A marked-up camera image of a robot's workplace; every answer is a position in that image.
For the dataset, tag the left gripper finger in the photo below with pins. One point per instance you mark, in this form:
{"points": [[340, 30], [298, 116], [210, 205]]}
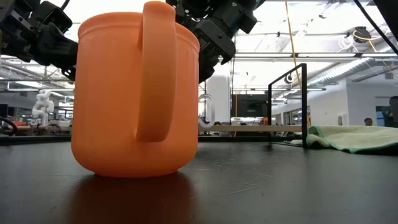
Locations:
{"points": [[70, 74]]}

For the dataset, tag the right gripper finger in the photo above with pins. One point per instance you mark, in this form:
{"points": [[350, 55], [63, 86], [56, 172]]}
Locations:
{"points": [[205, 67]]}

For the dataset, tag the orange plastic mug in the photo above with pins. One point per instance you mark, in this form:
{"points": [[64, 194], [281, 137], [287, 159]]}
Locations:
{"points": [[109, 93]]}

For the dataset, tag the clear plastic mug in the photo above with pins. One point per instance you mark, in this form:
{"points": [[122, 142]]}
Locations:
{"points": [[206, 125]]}

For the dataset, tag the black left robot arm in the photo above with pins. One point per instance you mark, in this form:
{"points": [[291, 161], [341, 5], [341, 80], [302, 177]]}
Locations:
{"points": [[12, 6]]}

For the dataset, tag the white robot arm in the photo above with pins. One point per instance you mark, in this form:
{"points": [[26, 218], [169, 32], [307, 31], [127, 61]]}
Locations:
{"points": [[43, 107]]}

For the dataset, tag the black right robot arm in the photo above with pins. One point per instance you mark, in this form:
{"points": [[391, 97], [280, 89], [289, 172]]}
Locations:
{"points": [[239, 12]]}

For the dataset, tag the black monitor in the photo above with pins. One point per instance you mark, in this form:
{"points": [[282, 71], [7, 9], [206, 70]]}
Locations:
{"points": [[248, 105]]}

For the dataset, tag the long ceiling light bar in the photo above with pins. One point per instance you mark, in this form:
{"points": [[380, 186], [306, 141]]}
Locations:
{"points": [[326, 55]]}

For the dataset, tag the green cloth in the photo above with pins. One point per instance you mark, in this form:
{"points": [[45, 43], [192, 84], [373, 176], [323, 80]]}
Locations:
{"points": [[351, 137]]}

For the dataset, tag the person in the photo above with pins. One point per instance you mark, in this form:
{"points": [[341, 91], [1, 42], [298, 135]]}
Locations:
{"points": [[368, 122], [392, 113]]}

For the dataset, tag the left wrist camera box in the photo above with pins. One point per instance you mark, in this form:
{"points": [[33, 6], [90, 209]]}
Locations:
{"points": [[51, 17]]}

